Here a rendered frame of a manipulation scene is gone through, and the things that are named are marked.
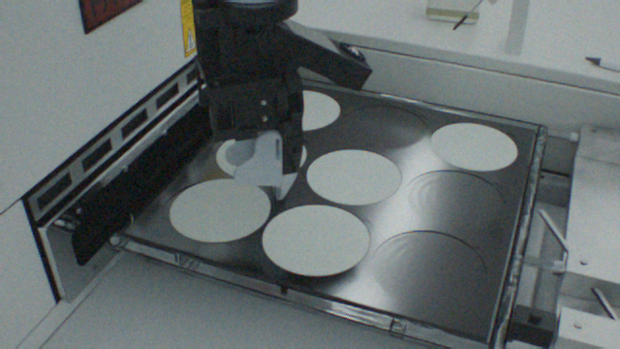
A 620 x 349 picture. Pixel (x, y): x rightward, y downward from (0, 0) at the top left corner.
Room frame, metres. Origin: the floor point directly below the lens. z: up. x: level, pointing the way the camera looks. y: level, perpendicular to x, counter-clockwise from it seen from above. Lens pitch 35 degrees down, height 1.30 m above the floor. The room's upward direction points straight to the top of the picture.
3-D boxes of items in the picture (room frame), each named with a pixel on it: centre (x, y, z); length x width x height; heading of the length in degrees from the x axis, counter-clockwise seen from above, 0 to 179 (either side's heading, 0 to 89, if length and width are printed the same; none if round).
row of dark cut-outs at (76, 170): (0.63, 0.16, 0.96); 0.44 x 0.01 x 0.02; 158
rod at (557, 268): (0.43, -0.21, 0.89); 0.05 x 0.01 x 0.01; 68
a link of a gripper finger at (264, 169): (0.50, 0.04, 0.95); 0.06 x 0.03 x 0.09; 109
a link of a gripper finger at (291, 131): (0.50, 0.02, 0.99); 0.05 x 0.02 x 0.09; 19
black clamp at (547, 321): (0.35, -0.18, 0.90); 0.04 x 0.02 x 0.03; 68
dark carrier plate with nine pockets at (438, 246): (0.56, -0.05, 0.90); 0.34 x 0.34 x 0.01; 68
